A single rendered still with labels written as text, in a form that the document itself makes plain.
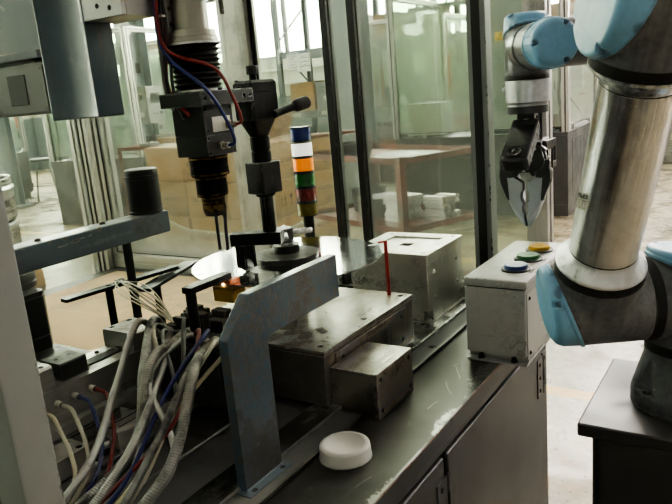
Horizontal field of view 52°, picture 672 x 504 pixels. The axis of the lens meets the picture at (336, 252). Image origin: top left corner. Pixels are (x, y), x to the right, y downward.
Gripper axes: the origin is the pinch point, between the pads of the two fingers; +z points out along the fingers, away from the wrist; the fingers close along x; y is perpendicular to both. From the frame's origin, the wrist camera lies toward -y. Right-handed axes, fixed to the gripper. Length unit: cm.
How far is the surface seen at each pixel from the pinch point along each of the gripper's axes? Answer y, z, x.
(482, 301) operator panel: -13.2, 11.5, 3.6
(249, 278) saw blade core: -40, 2, 32
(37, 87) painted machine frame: -46, -30, 67
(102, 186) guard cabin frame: 17, -3, 137
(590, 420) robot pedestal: -27.8, 22.4, -17.4
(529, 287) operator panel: -10.5, 9.2, -3.7
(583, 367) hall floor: 159, 98, 27
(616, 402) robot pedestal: -20.9, 22.4, -19.5
